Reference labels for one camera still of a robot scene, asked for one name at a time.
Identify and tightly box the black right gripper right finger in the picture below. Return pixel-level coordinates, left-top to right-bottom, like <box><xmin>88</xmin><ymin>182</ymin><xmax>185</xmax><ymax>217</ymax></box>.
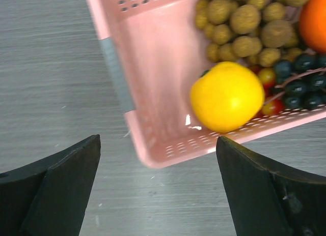
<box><xmin>216</xmin><ymin>136</ymin><xmax>325</xmax><ymax>236</ymax></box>

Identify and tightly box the pink perforated plastic basket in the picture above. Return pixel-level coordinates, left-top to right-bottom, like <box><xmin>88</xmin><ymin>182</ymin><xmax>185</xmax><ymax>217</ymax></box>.
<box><xmin>88</xmin><ymin>0</ymin><xmax>325</xmax><ymax>168</ymax></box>

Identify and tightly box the orange persimmon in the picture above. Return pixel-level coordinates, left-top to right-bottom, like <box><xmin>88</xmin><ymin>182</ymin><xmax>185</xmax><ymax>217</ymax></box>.
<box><xmin>299</xmin><ymin>0</ymin><xmax>325</xmax><ymax>54</ymax></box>

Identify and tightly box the yellow round fruit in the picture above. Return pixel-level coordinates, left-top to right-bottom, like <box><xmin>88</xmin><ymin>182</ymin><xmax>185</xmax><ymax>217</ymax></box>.
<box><xmin>189</xmin><ymin>62</ymin><xmax>265</xmax><ymax>133</ymax></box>

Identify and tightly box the brown longan bunch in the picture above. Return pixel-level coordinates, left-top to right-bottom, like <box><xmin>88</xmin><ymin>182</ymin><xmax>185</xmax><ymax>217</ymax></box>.
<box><xmin>195</xmin><ymin>0</ymin><xmax>309</xmax><ymax>67</ymax></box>

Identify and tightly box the dark grape bunch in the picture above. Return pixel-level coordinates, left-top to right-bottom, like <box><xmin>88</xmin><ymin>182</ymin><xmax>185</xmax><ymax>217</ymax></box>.
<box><xmin>265</xmin><ymin>53</ymin><xmax>325</xmax><ymax>111</ymax></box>

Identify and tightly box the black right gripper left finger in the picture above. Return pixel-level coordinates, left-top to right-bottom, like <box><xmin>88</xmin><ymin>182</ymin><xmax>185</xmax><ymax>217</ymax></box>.
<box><xmin>1</xmin><ymin>135</ymin><xmax>100</xmax><ymax>236</ymax></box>

